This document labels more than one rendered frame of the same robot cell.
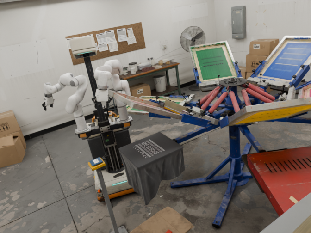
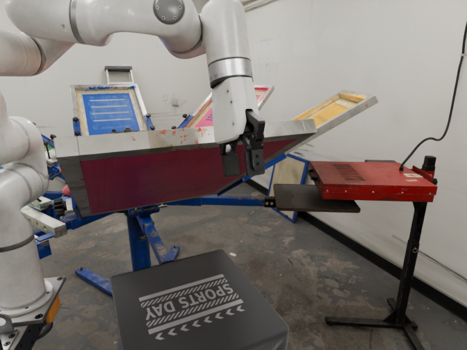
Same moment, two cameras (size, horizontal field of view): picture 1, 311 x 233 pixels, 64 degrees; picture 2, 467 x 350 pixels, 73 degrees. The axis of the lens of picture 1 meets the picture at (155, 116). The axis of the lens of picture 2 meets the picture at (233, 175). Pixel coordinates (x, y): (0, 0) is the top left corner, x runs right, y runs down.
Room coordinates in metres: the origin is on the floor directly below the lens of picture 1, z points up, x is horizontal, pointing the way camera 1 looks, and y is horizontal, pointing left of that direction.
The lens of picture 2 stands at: (1.95, 0.95, 1.65)
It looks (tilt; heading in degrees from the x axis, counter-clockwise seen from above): 18 degrees down; 271
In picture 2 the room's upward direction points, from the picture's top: straight up
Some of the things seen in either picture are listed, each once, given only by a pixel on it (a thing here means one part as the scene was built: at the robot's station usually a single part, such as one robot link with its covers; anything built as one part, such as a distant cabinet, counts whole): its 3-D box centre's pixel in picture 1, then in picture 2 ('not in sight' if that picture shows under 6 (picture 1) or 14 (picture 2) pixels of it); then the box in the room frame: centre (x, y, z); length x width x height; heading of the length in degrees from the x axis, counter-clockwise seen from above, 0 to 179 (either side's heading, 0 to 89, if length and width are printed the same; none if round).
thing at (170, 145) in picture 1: (150, 147); (190, 300); (2.11, 0.10, 0.95); 0.48 x 0.44 x 0.01; 117
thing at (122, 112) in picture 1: (122, 112); (10, 271); (2.48, 0.33, 1.21); 0.16 x 0.13 x 0.15; 11
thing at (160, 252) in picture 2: (191, 135); (157, 244); (2.33, -0.34, 0.89); 1.24 x 0.06 x 0.06; 117
